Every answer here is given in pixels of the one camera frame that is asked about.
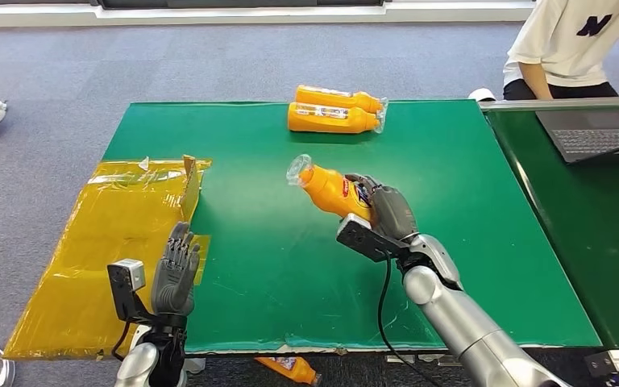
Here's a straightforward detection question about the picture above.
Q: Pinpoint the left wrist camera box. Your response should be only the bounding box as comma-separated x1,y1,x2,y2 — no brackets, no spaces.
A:
106,259,151,324

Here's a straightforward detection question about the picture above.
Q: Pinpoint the black camera cable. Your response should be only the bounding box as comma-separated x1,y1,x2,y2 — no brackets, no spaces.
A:
376,251,438,387

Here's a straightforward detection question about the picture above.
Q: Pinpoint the green work table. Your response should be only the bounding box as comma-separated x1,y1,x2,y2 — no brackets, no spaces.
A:
101,99,601,356

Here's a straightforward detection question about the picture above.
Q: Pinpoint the orange bottle in clear wrap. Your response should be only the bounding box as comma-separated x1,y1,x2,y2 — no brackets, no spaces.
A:
293,85,385,114
287,102,389,135

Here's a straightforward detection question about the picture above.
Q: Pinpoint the orange bottle under table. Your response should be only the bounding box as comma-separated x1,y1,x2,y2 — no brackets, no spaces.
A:
255,356,322,387

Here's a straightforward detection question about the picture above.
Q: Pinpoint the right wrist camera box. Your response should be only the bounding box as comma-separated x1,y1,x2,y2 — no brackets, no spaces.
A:
336,213,412,264

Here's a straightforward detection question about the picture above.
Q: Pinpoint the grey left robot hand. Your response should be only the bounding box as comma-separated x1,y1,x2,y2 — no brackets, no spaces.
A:
151,221,201,317

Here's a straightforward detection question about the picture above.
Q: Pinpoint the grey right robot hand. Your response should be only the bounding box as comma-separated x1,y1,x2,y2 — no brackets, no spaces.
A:
343,173,420,241

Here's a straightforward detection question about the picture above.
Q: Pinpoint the seated person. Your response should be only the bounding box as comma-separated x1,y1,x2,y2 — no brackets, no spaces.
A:
503,0,619,102

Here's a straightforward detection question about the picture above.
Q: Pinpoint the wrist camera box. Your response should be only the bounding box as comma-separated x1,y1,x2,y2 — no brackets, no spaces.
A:
106,259,151,324
336,213,412,264

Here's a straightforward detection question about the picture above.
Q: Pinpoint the orange bottle with blue label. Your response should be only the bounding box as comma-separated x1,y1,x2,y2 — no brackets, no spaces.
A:
286,154,380,223

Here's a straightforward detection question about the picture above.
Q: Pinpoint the dark grey laptop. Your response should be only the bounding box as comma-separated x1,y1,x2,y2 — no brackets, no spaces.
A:
534,106,619,164

